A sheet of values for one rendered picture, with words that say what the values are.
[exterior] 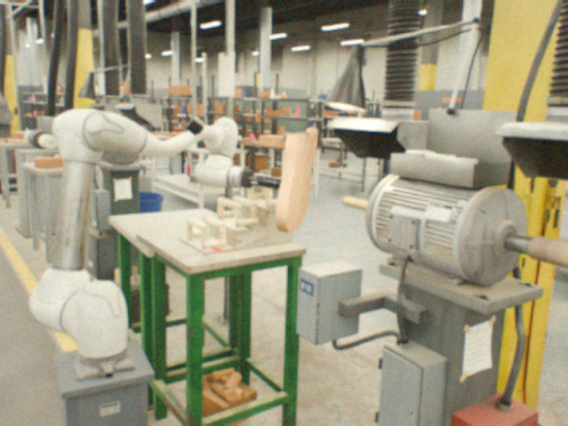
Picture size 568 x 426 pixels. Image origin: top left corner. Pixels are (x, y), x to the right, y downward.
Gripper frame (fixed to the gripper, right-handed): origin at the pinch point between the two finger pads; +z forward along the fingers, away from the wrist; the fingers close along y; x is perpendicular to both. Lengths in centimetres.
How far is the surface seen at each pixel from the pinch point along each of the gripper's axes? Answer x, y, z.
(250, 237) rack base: -27.8, -12.0, -18.9
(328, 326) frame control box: -27, 68, 33
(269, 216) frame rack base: -18.6, -19.3, -13.2
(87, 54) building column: 73, -521, -480
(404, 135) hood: 26, 39, 44
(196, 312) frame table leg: -54, 19, -29
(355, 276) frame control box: -13, 61, 38
